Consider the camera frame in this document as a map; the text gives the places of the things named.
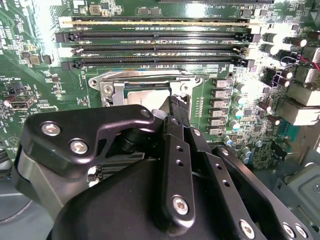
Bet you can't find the metal socket cover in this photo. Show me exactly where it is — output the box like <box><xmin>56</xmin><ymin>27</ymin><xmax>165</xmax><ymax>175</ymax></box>
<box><xmin>112</xmin><ymin>79</ymin><xmax>191</xmax><ymax>107</ymax></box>

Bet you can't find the silver CPU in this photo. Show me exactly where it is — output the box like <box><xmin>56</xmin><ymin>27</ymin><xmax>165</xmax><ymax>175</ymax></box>
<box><xmin>124</xmin><ymin>87</ymin><xmax>173</xmax><ymax>107</ymax></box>

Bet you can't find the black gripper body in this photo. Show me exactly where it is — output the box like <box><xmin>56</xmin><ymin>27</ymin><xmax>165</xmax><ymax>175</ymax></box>
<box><xmin>51</xmin><ymin>157</ymin><xmax>250</xmax><ymax>240</ymax></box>

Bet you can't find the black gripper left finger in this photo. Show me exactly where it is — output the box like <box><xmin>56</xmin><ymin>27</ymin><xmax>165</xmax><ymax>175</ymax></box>
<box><xmin>11</xmin><ymin>95</ymin><xmax>197</xmax><ymax>225</ymax></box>

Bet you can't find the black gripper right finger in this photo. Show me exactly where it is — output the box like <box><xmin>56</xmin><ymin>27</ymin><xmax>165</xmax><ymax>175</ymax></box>
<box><xmin>177</xmin><ymin>99</ymin><xmax>315</xmax><ymax>240</ymax></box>

